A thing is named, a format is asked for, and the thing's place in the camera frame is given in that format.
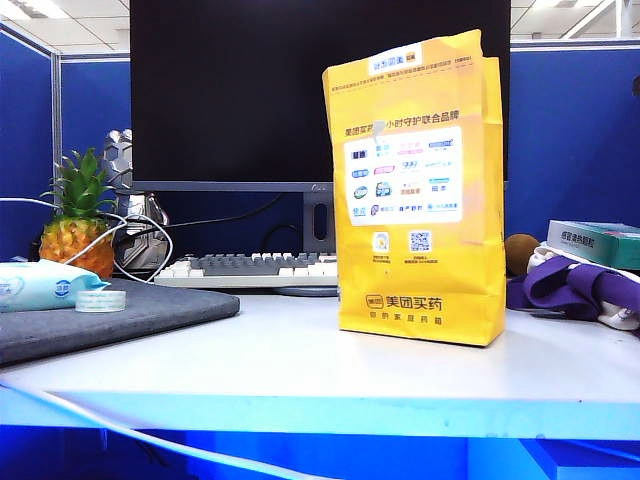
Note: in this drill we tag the teal medicine box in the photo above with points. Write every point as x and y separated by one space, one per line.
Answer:
592 245

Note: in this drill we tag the blue wet wipes pack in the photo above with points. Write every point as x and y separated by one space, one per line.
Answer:
40 287

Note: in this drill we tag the white plush toy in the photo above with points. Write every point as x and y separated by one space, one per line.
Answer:
542 254

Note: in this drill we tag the clear tape roll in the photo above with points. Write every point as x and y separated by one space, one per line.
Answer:
100 301

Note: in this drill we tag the grey partition post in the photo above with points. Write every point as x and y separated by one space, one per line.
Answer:
56 140

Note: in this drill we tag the toy pineapple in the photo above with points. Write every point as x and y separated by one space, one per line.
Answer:
76 240

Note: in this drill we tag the yellow paper bag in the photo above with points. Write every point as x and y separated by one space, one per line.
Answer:
417 280

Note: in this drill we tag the silver robot figurine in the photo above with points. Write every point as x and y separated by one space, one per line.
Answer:
120 160

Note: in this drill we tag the grey felt laptop sleeve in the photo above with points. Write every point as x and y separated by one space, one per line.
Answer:
125 315

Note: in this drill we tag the brown kiwi fruit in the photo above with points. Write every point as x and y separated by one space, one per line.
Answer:
520 250

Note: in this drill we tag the white and grey keyboard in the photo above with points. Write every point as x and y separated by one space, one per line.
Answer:
240 267

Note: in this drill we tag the black computer monitor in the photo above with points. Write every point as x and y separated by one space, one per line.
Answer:
225 100

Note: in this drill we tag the grey monitor stand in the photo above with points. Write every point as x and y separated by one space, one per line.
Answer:
320 220

